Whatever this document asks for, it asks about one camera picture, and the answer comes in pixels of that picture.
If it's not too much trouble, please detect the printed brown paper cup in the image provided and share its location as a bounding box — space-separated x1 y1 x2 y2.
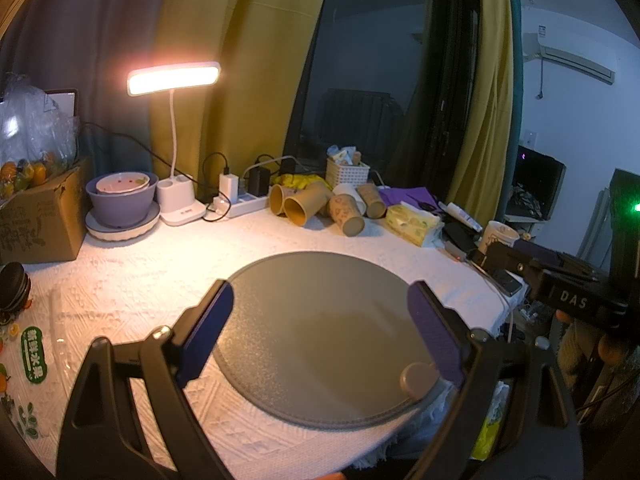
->
329 194 366 237

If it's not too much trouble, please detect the rightmost brown paper cup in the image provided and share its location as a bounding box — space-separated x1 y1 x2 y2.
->
356 182 386 219

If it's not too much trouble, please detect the white paper cup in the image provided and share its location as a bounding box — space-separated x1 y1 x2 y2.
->
333 183 367 216

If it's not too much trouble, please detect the lying brown paper cup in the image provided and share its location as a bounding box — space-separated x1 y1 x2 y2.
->
283 181 333 226

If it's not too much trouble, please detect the black smartphone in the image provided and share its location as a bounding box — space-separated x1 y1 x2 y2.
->
480 268 523 297

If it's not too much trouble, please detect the white bear mug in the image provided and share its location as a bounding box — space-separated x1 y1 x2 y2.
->
480 220 520 255

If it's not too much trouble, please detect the white cream tube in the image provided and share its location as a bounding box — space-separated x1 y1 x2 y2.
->
440 202 483 233

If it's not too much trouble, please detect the yellow tissue pack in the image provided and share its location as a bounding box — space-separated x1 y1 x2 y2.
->
385 202 444 248

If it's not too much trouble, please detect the purple cloth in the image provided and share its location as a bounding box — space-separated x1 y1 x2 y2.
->
378 186 442 214

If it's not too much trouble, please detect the small beige round disc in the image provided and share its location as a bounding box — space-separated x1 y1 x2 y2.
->
399 362 439 401

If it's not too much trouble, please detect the white tablecloth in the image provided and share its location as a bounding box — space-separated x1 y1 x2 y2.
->
1 210 520 479

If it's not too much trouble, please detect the white plastic basket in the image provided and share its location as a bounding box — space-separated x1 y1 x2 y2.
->
326 158 370 188

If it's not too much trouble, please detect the round grey placemat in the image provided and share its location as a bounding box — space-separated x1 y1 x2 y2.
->
214 252 447 430

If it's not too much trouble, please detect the white plate under bowl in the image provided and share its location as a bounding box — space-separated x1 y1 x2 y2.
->
85 202 160 242

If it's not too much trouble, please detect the yellow plastic bag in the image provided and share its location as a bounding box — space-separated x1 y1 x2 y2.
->
273 174 328 191

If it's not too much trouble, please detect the white air conditioner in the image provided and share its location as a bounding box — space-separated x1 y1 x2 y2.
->
523 29 617 86

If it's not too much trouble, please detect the cardboard box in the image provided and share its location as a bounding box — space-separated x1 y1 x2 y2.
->
0 158 93 264

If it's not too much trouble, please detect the purple bowl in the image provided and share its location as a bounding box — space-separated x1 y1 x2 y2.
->
85 171 158 228

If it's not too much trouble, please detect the white desk lamp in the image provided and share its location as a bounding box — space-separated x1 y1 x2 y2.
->
127 61 221 226

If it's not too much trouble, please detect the black power adapter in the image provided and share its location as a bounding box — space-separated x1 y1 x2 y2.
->
247 166 271 197

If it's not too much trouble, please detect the pink inner bowl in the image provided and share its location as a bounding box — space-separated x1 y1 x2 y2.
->
96 171 150 195

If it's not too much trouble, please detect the white power strip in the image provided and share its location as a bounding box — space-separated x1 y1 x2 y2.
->
205 193 268 221

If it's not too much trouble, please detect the white usb charger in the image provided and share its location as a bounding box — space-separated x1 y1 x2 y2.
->
218 174 239 205

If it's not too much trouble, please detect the clear plastic bag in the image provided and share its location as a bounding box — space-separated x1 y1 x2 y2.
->
1 75 80 204

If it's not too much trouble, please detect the yellow curtain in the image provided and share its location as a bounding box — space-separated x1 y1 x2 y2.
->
156 0 514 221

